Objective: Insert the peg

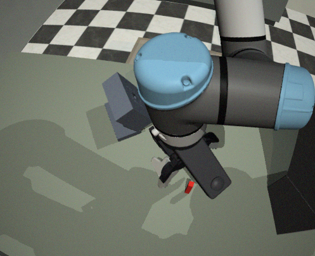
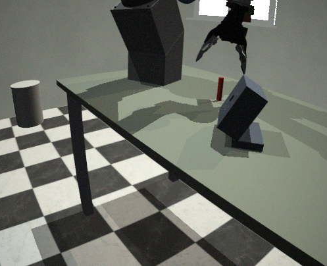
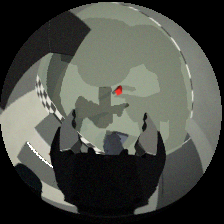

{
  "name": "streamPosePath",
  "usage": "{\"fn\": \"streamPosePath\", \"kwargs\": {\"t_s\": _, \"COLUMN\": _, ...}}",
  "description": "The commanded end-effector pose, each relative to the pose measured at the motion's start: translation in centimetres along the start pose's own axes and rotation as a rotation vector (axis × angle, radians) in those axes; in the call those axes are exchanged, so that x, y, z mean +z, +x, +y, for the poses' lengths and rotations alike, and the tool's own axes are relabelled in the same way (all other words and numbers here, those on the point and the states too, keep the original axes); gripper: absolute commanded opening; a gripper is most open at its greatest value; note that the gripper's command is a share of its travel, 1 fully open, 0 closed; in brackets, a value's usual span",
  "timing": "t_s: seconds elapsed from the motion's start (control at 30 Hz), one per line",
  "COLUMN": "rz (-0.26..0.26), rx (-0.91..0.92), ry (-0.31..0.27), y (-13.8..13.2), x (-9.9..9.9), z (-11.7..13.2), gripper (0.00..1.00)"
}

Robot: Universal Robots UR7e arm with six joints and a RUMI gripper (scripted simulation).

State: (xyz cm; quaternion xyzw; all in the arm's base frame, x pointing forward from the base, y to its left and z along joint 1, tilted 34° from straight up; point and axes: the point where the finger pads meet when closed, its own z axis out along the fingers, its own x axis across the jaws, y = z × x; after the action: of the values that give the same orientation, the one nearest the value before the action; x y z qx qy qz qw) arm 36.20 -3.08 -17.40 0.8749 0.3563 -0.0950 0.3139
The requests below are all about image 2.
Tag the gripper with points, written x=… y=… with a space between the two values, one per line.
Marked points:
x=232 y=30

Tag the red rectangular bar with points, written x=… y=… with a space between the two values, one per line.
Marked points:
x=220 y=87

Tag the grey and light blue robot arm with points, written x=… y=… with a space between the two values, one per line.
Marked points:
x=134 y=3

